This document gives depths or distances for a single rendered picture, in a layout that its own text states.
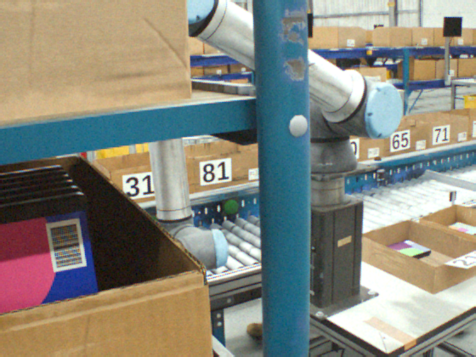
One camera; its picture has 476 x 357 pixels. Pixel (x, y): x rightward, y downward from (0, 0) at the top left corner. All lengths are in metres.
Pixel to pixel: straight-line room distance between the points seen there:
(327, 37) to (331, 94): 7.22
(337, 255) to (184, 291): 1.35
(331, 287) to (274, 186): 1.43
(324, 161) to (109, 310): 1.30
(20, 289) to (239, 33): 0.92
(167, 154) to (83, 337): 0.99
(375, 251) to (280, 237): 1.71
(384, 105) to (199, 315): 1.14
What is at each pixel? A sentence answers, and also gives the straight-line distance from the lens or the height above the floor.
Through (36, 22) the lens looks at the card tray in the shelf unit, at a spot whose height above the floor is 1.59.
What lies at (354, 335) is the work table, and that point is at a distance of 1.59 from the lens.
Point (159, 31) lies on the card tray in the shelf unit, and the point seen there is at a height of 1.58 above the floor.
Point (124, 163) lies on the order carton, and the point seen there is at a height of 1.01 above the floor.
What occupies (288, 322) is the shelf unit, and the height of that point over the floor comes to 1.42.
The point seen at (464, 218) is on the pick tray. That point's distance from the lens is 2.45.
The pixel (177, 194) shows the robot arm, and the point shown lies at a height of 1.21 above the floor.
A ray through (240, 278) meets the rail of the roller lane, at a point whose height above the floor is 0.72.
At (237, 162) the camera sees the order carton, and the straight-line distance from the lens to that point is 2.54.
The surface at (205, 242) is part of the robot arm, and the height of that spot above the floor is 1.13.
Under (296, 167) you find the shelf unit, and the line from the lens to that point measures 0.27.
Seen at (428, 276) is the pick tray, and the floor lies 0.81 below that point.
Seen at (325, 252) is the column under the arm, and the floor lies 0.95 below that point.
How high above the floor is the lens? 1.57
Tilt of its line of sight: 15 degrees down
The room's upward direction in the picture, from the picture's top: 3 degrees counter-clockwise
